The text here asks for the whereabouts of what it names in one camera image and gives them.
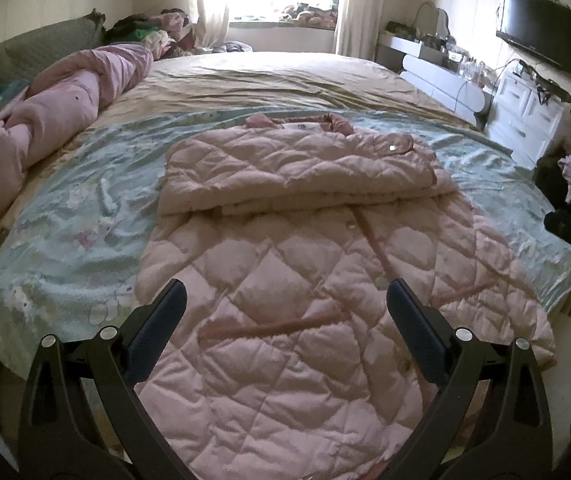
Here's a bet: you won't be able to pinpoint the white drawer dresser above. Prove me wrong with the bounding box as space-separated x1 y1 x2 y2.
484 70 571 169

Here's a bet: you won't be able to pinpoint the pink rolled duvet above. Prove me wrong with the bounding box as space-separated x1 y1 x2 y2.
0 42 153 216

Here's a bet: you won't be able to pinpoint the light blue cartoon blanket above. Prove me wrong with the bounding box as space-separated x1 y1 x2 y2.
0 108 571 377

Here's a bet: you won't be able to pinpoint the grey headboard cushion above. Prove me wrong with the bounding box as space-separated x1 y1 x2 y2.
0 9 106 86

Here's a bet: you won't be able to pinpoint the black wall television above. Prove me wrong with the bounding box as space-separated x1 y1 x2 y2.
496 0 571 74

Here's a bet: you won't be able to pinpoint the right cream curtain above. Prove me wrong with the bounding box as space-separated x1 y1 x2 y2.
334 0 384 60

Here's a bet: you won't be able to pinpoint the items on window sill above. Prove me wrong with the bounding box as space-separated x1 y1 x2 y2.
229 2 337 30

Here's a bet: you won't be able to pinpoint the pile of clothes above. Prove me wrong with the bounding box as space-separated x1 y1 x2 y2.
104 8 253 61

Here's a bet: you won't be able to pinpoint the white vanity desk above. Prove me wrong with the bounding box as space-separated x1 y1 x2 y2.
374 32 491 130

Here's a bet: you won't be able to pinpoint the vanity mirror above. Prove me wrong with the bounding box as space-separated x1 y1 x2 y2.
412 0 450 42

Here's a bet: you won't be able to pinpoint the cream curtain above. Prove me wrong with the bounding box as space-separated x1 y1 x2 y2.
334 0 384 60
189 0 230 48

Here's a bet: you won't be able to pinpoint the left cream curtain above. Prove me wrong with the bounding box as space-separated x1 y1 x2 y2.
189 0 230 48

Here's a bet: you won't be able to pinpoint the pink quilted jacket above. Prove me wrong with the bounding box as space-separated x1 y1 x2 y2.
136 115 555 479

